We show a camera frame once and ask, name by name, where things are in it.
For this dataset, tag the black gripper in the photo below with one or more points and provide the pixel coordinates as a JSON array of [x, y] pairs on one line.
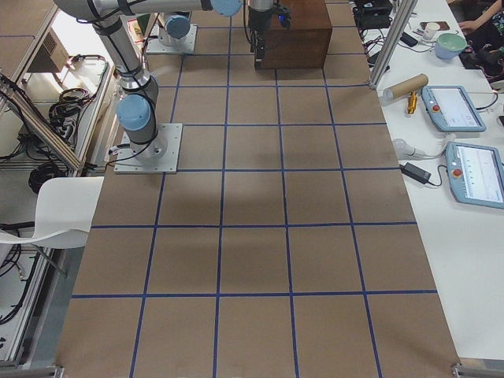
[[258, 20]]

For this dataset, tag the dark brown wooden drawer cabinet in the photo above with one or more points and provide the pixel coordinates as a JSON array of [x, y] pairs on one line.
[[304, 44]]

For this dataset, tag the cardboard tube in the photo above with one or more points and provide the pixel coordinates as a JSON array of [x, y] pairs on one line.
[[405, 87]]

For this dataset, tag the brass cylinder tool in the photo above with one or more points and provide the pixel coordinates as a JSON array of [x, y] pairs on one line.
[[412, 103]]

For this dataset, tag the white paper cup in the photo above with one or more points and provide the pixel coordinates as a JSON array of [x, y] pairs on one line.
[[430, 30]]

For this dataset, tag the white light bulb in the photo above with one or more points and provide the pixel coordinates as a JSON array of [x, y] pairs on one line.
[[404, 151]]

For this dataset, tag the green bowl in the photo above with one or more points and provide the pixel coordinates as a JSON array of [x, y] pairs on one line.
[[449, 45]]

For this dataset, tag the upper teach pendant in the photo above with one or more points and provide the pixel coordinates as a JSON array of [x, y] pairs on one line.
[[451, 110]]

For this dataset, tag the teach pendant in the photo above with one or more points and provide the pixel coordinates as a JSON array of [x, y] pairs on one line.
[[475, 174], [451, 110]]

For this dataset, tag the black power adapter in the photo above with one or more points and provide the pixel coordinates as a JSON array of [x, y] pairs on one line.
[[415, 172]]

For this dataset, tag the white chair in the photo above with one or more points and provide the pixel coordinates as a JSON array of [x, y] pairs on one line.
[[64, 212]]

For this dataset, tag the lower teach pendant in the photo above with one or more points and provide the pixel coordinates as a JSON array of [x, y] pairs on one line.
[[475, 174]]

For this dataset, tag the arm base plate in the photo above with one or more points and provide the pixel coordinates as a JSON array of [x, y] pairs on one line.
[[162, 43], [162, 155]]

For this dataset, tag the aluminium frame post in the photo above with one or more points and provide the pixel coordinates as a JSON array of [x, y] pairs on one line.
[[396, 29]]

